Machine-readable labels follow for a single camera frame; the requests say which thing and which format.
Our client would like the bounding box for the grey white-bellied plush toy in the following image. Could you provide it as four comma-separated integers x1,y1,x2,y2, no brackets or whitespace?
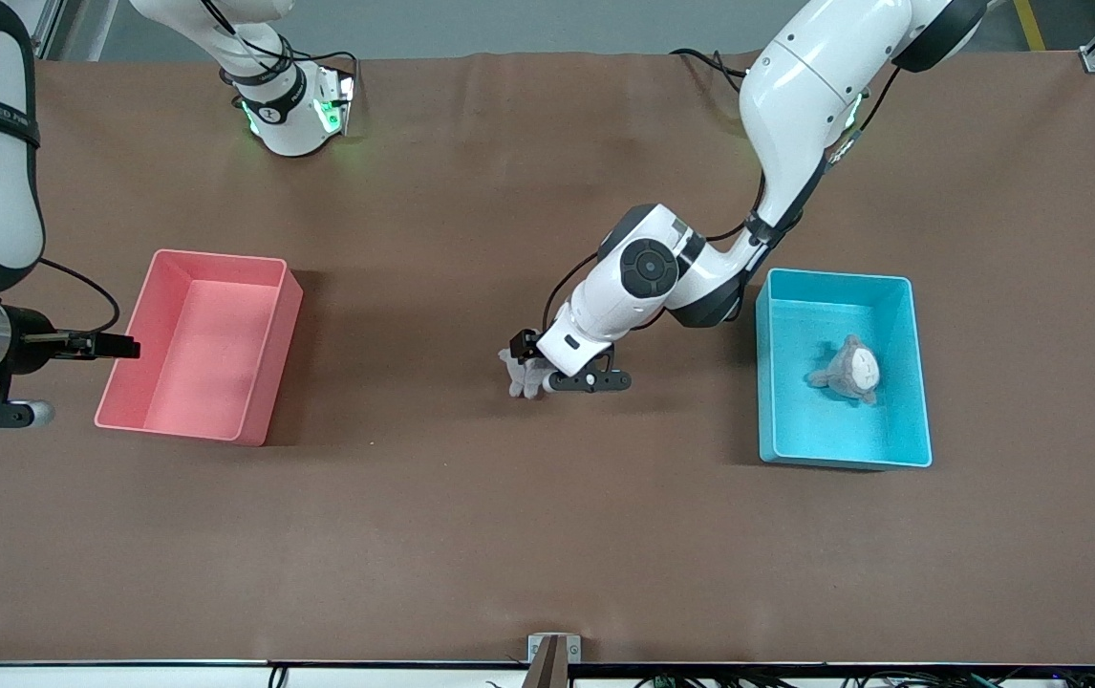
806,333,882,408

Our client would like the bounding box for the pink plastic box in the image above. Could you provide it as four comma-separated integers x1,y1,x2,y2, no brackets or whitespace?
94,248,304,447

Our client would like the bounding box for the blue plastic box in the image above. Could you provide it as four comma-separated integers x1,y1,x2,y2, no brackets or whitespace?
755,268,934,471

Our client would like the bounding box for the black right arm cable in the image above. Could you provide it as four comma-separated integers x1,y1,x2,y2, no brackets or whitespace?
35,257,122,337

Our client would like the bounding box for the metal table edge bracket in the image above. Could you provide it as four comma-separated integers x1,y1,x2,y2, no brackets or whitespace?
527,634,583,688

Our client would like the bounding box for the black left base cable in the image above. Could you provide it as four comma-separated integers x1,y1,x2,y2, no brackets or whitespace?
669,47,757,81

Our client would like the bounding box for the black base cable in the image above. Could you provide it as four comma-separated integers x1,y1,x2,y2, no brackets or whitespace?
291,45,360,83
669,47,757,81

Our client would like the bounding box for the black right base cable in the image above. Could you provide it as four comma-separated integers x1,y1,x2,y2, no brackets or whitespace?
291,45,360,83

